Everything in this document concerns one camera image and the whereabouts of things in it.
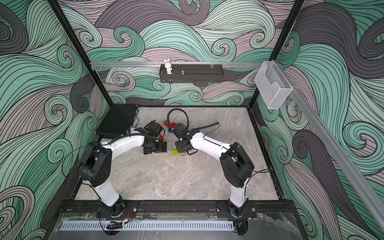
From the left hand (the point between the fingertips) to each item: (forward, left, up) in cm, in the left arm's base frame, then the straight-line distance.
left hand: (160, 149), depth 90 cm
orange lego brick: (+24, 0, -3) cm, 24 cm away
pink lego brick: (-2, -14, -4) cm, 15 cm away
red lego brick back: (+22, -6, -3) cm, 23 cm away
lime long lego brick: (-3, -9, +1) cm, 10 cm away
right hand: (-1, -13, +2) cm, 13 cm away
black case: (+22, +34, +1) cm, 40 cm away
